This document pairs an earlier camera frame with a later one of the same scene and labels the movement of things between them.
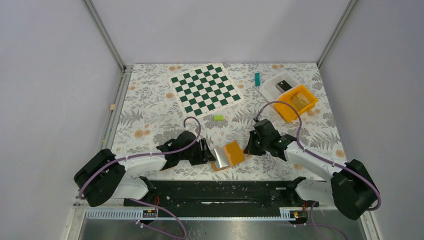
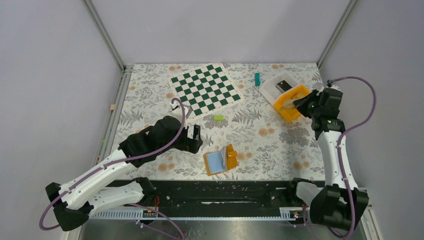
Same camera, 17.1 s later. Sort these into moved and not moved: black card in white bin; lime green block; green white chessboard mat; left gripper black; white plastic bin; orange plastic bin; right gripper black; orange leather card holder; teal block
Moved: orange leather card holder; right gripper black; left gripper black
Not moved: white plastic bin; lime green block; teal block; black card in white bin; orange plastic bin; green white chessboard mat
